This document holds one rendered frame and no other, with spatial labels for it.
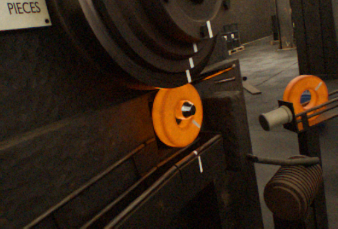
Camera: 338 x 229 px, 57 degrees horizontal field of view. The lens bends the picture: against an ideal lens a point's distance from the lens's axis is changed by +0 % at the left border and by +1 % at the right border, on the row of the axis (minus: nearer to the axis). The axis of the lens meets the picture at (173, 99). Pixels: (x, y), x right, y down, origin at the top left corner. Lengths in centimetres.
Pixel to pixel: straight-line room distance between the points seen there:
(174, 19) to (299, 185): 62
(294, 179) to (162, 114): 48
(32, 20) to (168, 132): 36
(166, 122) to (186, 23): 23
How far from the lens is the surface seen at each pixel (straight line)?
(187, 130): 75
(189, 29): 61
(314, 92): 115
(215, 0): 73
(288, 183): 97
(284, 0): 956
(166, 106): 69
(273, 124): 105
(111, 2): 57
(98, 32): 56
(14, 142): 60
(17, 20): 64
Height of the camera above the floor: 100
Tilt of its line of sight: 11 degrees down
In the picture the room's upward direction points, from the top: 11 degrees counter-clockwise
